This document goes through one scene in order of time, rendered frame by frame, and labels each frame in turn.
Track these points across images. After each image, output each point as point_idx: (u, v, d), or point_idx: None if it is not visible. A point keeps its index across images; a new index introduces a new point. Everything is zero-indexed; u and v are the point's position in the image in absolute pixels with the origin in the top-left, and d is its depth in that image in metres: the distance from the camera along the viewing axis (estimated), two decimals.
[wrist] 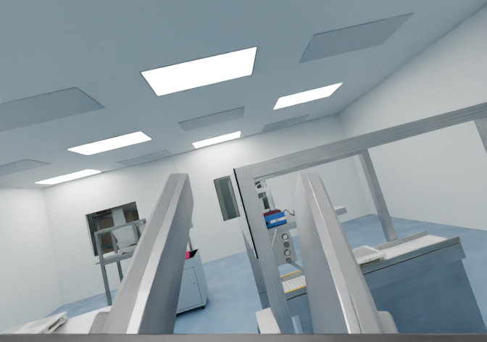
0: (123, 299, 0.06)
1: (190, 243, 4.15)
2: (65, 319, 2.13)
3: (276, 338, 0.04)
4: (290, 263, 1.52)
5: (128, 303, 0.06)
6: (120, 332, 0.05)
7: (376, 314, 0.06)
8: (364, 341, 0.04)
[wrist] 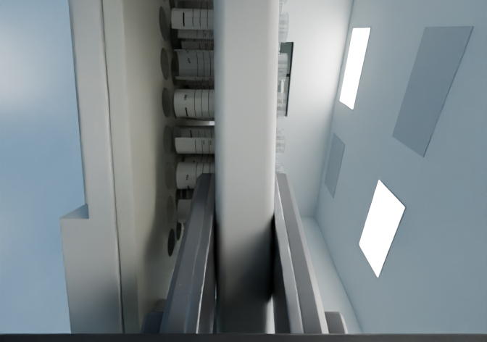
0: (177, 299, 0.06)
1: None
2: None
3: (276, 338, 0.04)
4: None
5: (183, 303, 0.06)
6: (180, 332, 0.05)
7: (321, 314, 0.06)
8: (364, 341, 0.04)
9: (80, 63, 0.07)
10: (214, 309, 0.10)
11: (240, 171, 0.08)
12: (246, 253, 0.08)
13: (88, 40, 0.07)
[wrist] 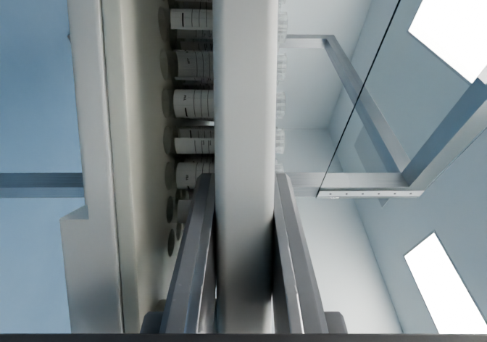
0: (177, 299, 0.06)
1: None
2: None
3: (276, 338, 0.04)
4: None
5: (183, 303, 0.06)
6: (180, 332, 0.05)
7: (321, 314, 0.06)
8: (364, 341, 0.04)
9: (79, 64, 0.07)
10: (214, 309, 0.10)
11: (240, 171, 0.08)
12: (246, 253, 0.08)
13: (88, 41, 0.07)
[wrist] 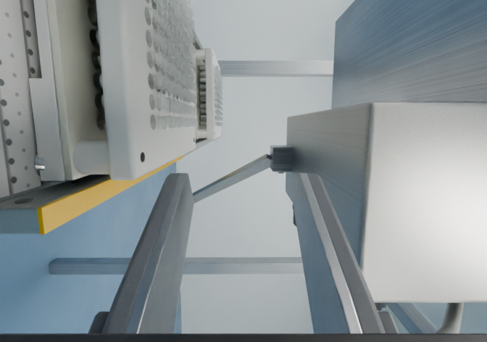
0: (123, 299, 0.06)
1: None
2: None
3: (276, 338, 0.04)
4: (293, 223, 0.30)
5: (128, 303, 0.06)
6: (120, 332, 0.05)
7: (376, 314, 0.06)
8: (364, 341, 0.04)
9: (35, 3, 0.17)
10: None
11: (109, 54, 0.17)
12: (116, 96, 0.17)
13: None
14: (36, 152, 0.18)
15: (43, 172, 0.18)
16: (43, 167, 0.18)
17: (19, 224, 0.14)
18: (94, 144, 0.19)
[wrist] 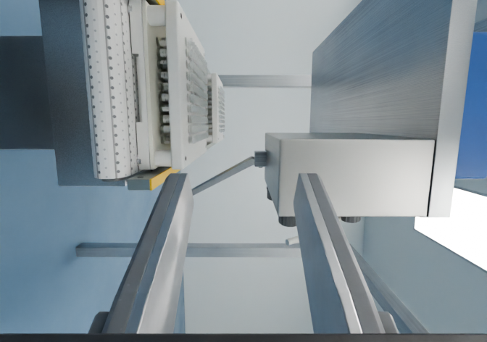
0: (123, 299, 0.06)
1: None
2: None
3: (276, 338, 0.04)
4: (267, 197, 0.50)
5: (128, 303, 0.06)
6: (120, 332, 0.05)
7: (376, 314, 0.06)
8: (364, 341, 0.04)
9: (140, 89, 0.37)
10: (171, 150, 0.39)
11: (174, 111, 0.37)
12: (176, 130, 0.38)
13: (143, 85, 0.37)
14: (137, 156, 0.38)
15: (140, 165, 0.38)
16: (140, 162, 0.38)
17: (141, 186, 0.34)
18: (164, 152, 0.39)
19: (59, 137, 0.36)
